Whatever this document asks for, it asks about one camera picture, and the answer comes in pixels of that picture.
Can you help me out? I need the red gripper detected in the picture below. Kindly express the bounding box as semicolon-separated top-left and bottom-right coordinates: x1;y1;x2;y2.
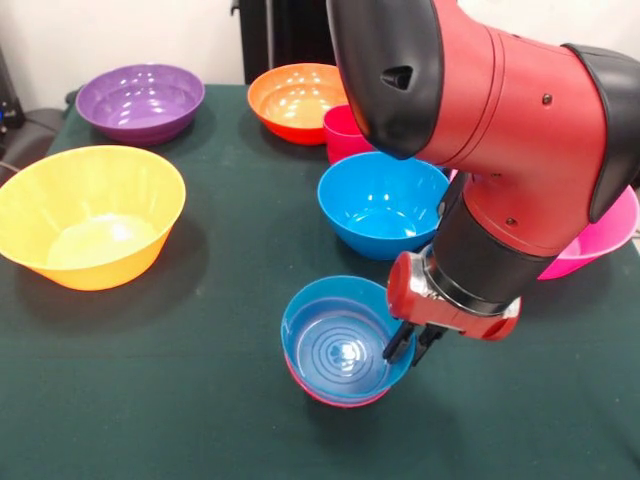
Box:
382;251;522;369

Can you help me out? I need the small translucent blue bowl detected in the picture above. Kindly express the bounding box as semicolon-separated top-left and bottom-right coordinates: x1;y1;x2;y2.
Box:
280;275;417;401

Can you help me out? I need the small red plastic bowl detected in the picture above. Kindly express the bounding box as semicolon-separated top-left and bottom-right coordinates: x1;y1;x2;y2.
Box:
284;352;396;409

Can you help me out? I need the opaque blue plastic bowl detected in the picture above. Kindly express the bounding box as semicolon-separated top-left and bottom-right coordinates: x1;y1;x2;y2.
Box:
317;151;451;261

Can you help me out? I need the red plastic cup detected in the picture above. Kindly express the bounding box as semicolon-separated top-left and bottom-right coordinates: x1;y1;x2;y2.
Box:
323;104;376;166

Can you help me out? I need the large pink plastic bowl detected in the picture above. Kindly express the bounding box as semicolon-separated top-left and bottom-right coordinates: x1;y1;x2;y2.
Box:
537;169;640;281

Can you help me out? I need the orange plastic bowl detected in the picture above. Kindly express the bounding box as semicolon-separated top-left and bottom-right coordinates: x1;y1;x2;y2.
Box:
247;62;350;146

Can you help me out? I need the dark green tablecloth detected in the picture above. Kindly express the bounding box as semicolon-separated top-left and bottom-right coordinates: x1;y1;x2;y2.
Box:
0;82;640;480

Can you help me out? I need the purple plastic bowl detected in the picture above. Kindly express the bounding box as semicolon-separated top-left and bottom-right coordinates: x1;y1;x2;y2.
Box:
74;63;206;147

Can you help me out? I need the large yellow-orange plastic bowl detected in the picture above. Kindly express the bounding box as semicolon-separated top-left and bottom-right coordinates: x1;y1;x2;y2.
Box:
0;144;187;292

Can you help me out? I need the black equipment box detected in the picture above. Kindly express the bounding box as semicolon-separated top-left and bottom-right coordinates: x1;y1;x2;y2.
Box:
0;44;26;156

